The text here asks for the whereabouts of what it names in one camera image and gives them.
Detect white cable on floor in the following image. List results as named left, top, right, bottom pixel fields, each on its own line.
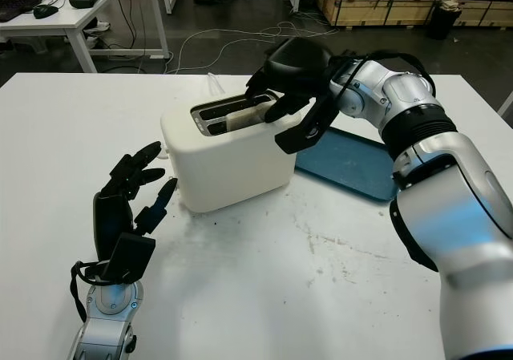
left=166, top=21, right=337, bottom=75

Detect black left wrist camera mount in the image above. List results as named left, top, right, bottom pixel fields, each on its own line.
left=99, top=233, right=156, bottom=284

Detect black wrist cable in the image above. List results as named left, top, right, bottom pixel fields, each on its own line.
left=70, top=260, right=105, bottom=323
left=332, top=50, right=438, bottom=104

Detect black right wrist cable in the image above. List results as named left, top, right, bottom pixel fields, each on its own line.
left=332, top=50, right=438, bottom=104

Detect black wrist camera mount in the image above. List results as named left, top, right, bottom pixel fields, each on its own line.
left=99, top=233, right=156, bottom=284
left=275, top=91, right=341, bottom=155

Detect crumpled white paper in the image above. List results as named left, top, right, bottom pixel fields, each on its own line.
left=86, top=21, right=111, bottom=38

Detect black trash bin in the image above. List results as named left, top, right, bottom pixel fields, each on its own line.
left=424, top=0, right=462, bottom=40

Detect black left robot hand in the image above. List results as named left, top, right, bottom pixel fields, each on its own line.
left=92, top=142, right=179, bottom=263

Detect white toaster power cord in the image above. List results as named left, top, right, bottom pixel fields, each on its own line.
left=207, top=74, right=228, bottom=96

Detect white furniture frame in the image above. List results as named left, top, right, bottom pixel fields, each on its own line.
left=499, top=91, right=513, bottom=128

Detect white office desk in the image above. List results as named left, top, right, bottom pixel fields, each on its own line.
left=0, top=0, right=172, bottom=75

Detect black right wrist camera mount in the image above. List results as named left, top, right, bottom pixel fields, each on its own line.
left=275, top=91, right=341, bottom=155

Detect wooden shipping crate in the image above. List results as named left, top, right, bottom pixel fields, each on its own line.
left=454, top=0, right=513, bottom=28
left=320, top=0, right=440, bottom=27

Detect blue rectangular tray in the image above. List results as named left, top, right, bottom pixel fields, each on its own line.
left=294, top=127, right=400, bottom=203

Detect black computer mouse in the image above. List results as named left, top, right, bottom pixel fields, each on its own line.
left=32, top=4, right=59, bottom=19

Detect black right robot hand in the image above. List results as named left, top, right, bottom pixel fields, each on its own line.
left=244, top=37, right=336, bottom=123

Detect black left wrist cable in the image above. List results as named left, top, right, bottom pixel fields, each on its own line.
left=70, top=260, right=105, bottom=323

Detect cream white two-slot toaster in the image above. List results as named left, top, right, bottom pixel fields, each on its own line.
left=159, top=91, right=302, bottom=215

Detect pale slice of bread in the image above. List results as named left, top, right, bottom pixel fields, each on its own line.
left=226, top=103, right=277, bottom=131

